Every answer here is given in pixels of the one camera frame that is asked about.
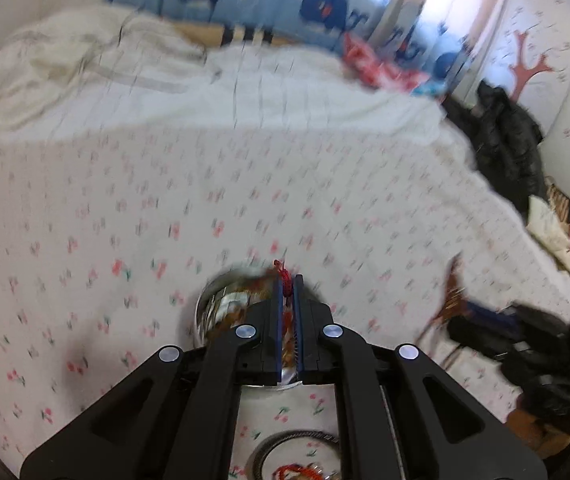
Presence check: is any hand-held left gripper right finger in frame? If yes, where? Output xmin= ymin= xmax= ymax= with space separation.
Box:
xmin=292 ymin=274 xmax=548 ymax=480

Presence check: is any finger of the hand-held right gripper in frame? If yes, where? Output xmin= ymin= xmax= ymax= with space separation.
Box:
xmin=466 ymin=304 xmax=524 ymax=332
xmin=448 ymin=319 xmax=516 ymax=357

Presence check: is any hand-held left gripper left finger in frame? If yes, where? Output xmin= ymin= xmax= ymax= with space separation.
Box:
xmin=19 ymin=274 xmax=289 ymax=480

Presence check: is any red string bracelet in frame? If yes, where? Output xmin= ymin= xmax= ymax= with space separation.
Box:
xmin=272 ymin=258 xmax=299 ymax=367

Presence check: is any round metal tin with jewelry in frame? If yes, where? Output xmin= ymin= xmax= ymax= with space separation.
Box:
xmin=194 ymin=264 xmax=337 ymax=389

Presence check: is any cream cloth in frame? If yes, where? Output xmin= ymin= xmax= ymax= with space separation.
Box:
xmin=527 ymin=194 xmax=570 ymax=277

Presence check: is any silver bangle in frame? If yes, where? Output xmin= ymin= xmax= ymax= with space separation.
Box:
xmin=249 ymin=429 xmax=342 ymax=480

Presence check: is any black jacket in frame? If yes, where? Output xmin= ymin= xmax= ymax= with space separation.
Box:
xmin=445 ymin=80 xmax=548 ymax=211

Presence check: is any cherry print bed sheet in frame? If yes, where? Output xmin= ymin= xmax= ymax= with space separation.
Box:
xmin=0 ymin=120 xmax=570 ymax=480

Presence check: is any white lined blanket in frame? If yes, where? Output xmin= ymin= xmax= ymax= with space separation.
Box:
xmin=62 ymin=40 xmax=470 ymax=148

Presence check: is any teal cloth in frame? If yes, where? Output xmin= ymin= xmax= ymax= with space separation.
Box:
xmin=412 ymin=80 xmax=448 ymax=100

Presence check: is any red patterned cloth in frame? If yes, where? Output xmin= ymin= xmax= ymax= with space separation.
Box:
xmin=341 ymin=32 xmax=433 ymax=93

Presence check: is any tan black striped pillow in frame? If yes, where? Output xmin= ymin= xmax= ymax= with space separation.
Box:
xmin=172 ymin=20 xmax=278 ymax=50

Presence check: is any cream duvet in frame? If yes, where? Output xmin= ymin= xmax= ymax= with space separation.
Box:
xmin=0 ymin=5 xmax=211 ymax=128

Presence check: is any red beaded bracelet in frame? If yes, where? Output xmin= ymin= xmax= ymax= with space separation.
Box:
xmin=272 ymin=462 xmax=327 ymax=480

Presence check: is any tree wall sticker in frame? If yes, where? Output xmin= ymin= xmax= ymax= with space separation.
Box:
xmin=507 ymin=30 xmax=556 ymax=97

